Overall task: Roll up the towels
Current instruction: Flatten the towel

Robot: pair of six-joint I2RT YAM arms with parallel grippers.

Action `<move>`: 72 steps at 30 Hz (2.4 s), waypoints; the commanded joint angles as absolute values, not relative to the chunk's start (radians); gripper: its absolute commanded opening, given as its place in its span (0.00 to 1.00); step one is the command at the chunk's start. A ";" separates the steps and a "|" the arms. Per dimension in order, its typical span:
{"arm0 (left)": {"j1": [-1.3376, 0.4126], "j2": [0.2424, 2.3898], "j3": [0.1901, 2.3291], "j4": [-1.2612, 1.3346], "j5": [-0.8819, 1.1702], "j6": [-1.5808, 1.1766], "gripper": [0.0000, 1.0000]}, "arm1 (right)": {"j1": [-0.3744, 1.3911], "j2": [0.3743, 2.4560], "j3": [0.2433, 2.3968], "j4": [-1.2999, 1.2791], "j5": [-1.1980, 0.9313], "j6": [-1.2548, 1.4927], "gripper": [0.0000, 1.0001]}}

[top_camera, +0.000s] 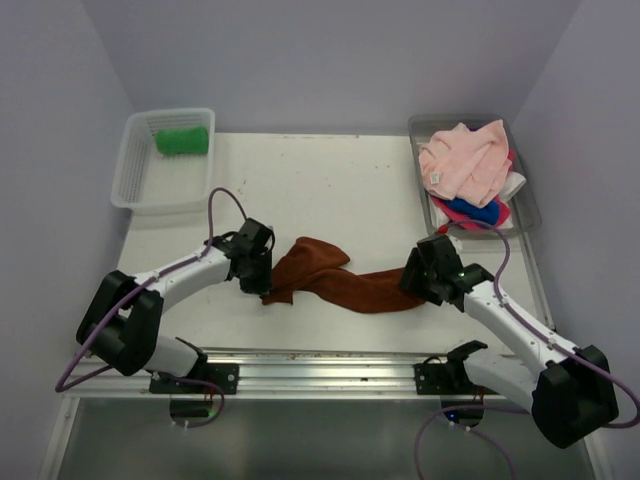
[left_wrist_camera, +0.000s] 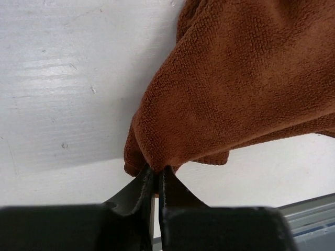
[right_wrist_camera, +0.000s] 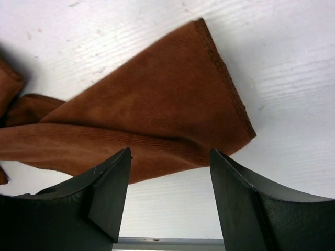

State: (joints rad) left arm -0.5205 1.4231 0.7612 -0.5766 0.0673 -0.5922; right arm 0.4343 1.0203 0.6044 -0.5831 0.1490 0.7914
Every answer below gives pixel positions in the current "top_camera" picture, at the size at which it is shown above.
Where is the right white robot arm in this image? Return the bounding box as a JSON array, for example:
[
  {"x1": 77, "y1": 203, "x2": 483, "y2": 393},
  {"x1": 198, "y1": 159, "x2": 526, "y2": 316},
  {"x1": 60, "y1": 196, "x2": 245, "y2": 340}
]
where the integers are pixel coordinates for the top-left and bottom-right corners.
[{"x1": 399, "y1": 234, "x2": 619, "y2": 448}]

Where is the white plastic basket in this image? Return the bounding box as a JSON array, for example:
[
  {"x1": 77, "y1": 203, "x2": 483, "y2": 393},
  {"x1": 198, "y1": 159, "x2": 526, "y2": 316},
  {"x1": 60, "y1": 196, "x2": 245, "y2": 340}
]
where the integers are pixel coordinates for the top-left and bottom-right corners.
[{"x1": 110, "y1": 108, "x2": 216, "y2": 215}]

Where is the white towel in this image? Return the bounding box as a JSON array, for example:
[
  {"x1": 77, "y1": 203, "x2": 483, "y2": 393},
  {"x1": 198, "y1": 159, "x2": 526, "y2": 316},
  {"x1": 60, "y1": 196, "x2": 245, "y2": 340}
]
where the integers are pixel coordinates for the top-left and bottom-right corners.
[{"x1": 427, "y1": 172, "x2": 526, "y2": 229}]

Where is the light pink towel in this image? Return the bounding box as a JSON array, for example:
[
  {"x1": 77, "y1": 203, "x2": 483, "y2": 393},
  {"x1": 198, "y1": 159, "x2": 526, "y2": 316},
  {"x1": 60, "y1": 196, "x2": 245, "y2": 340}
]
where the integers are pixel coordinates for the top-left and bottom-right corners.
[{"x1": 418, "y1": 120, "x2": 512, "y2": 208}]

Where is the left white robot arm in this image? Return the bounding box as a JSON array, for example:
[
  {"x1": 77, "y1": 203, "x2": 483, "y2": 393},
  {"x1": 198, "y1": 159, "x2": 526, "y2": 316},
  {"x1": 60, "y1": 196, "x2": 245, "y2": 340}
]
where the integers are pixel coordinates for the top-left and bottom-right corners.
[{"x1": 76, "y1": 218, "x2": 275, "y2": 393}]

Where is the grey plastic tray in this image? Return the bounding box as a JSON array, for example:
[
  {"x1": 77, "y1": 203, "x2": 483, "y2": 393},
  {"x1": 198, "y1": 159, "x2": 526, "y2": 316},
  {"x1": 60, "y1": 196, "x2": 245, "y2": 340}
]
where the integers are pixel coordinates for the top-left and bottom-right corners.
[{"x1": 408, "y1": 113, "x2": 541, "y2": 237}]

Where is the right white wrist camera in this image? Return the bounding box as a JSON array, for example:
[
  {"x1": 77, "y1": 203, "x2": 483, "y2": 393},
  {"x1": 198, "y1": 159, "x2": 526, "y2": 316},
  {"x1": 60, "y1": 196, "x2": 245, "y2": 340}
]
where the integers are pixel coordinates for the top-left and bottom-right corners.
[{"x1": 436, "y1": 225, "x2": 463, "y2": 254}]

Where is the green towel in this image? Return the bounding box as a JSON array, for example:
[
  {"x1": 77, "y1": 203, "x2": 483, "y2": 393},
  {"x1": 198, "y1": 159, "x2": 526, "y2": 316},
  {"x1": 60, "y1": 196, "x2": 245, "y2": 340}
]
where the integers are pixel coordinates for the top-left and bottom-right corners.
[{"x1": 155, "y1": 126, "x2": 209, "y2": 157}]

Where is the magenta towel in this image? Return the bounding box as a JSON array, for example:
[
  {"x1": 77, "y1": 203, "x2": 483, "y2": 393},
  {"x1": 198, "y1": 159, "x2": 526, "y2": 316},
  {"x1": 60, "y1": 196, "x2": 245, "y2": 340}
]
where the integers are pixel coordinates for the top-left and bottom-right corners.
[{"x1": 428, "y1": 149, "x2": 516, "y2": 227}]

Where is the blue towel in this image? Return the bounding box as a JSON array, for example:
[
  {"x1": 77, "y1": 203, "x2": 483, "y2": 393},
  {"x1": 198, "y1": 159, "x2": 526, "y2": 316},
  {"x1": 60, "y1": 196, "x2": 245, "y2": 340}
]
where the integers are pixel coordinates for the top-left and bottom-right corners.
[{"x1": 445, "y1": 198, "x2": 500, "y2": 225}]

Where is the aluminium mounting rail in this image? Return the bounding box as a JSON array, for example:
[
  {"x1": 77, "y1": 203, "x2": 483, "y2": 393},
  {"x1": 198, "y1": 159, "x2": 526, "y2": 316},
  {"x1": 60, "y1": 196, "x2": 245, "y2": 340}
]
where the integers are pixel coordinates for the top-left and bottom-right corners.
[{"x1": 67, "y1": 347, "x2": 516, "y2": 401}]

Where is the brown towel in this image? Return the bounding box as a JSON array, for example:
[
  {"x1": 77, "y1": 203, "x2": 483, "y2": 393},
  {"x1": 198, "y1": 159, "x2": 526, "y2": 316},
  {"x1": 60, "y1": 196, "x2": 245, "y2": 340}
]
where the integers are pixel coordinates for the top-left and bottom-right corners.
[{"x1": 261, "y1": 237, "x2": 425, "y2": 314}]

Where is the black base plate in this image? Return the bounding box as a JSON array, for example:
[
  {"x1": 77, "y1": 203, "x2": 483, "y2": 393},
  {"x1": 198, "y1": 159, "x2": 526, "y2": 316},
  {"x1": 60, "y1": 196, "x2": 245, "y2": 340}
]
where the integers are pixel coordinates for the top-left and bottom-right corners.
[
  {"x1": 413, "y1": 362, "x2": 479, "y2": 395},
  {"x1": 149, "y1": 362, "x2": 240, "y2": 395}
]

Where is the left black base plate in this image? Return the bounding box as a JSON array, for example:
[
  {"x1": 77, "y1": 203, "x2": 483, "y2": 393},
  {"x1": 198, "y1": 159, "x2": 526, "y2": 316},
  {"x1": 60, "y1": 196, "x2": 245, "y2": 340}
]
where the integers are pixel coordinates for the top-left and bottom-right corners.
[{"x1": 149, "y1": 362, "x2": 240, "y2": 395}]

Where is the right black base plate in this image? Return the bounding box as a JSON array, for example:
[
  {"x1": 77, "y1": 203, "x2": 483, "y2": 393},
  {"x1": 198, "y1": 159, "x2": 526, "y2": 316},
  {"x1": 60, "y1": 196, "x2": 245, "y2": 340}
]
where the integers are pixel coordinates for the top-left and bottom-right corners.
[{"x1": 413, "y1": 362, "x2": 479, "y2": 395}]

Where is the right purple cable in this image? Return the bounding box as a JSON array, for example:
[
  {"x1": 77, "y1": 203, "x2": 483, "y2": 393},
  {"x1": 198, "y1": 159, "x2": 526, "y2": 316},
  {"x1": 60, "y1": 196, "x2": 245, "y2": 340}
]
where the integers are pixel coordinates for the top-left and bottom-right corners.
[{"x1": 413, "y1": 219, "x2": 640, "y2": 480}]

